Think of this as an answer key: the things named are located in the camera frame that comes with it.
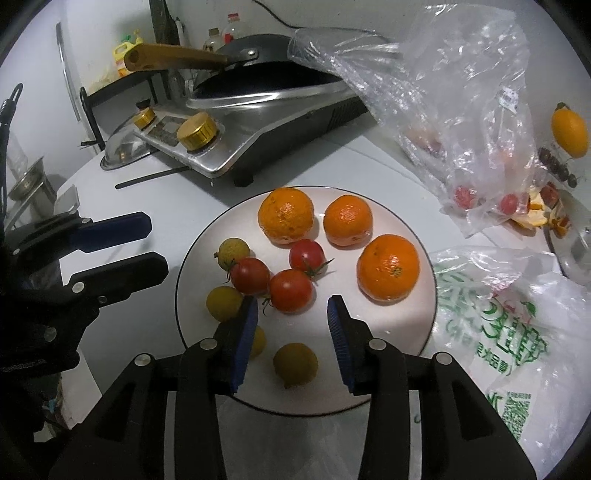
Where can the steel bowl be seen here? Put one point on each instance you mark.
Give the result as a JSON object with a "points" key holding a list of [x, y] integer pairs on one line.
{"points": [[27, 180]]}

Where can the yellow longan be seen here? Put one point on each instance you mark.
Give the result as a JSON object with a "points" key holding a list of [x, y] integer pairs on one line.
{"points": [[233, 251], [295, 364], [225, 302], [257, 341]]}

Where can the tangerine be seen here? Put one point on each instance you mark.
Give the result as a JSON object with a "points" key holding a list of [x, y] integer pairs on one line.
{"points": [[347, 220], [388, 266], [286, 214]]}

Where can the black stick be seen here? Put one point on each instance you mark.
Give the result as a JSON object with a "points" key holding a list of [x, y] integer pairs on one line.
{"points": [[147, 177]]}

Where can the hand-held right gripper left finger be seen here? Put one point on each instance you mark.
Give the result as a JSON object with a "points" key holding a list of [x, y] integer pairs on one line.
{"points": [[244, 341]]}

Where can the steel gas stove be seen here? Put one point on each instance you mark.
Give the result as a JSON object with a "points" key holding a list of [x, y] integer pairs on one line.
{"points": [[277, 124]]}

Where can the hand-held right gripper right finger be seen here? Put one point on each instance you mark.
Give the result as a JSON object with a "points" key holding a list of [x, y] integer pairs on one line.
{"points": [[339, 341]]}

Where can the black umbrella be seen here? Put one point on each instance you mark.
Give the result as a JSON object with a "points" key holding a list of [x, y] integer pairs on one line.
{"points": [[161, 18]]}

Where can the white plate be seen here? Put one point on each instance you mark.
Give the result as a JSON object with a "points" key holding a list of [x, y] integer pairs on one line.
{"points": [[337, 281]]}

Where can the red cherry tomato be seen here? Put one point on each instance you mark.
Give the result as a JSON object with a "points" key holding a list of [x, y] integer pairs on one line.
{"points": [[291, 290], [250, 275], [306, 254]]}

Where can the clear plastic bag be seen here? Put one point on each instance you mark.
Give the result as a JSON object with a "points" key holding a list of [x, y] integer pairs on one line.
{"points": [[438, 92], [498, 323]]}

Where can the red cap sauce bottle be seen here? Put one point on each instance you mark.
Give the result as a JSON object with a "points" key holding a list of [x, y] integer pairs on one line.
{"points": [[232, 25]]}

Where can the orange peels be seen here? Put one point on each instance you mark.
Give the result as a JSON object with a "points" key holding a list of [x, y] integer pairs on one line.
{"points": [[540, 212]]}

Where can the steel pot lid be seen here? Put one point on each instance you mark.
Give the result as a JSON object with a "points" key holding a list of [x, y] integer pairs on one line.
{"points": [[124, 147]]}

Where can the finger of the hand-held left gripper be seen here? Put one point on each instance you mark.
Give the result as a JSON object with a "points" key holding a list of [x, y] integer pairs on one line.
{"points": [[115, 228], [134, 272]]}

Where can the black metal rack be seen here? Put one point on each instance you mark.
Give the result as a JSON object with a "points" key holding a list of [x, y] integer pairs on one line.
{"points": [[85, 115]]}

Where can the yellow dish soap bottle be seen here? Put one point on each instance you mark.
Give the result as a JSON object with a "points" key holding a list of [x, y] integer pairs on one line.
{"points": [[123, 55]]}

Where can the large orange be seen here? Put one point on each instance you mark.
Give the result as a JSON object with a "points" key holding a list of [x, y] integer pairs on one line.
{"points": [[570, 131]]}

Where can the dark oil bottle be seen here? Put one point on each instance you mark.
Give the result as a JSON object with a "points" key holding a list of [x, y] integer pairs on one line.
{"points": [[212, 39]]}

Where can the bagged cherry tomato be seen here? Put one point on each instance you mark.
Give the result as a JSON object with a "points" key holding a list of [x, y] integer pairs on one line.
{"points": [[464, 196], [509, 202]]}

